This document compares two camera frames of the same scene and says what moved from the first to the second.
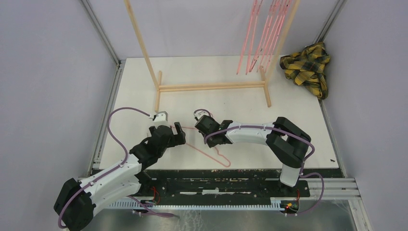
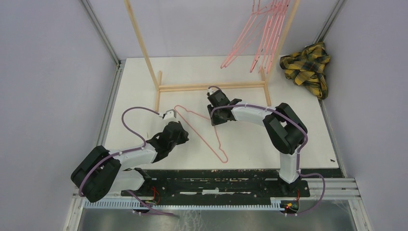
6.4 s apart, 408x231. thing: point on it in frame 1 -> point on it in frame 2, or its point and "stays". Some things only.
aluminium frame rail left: x=119 y=64 stays
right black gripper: x=210 y=143 -> x=215 y=121
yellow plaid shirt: x=306 y=68 stays
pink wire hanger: x=247 y=38 -> x=246 y=32
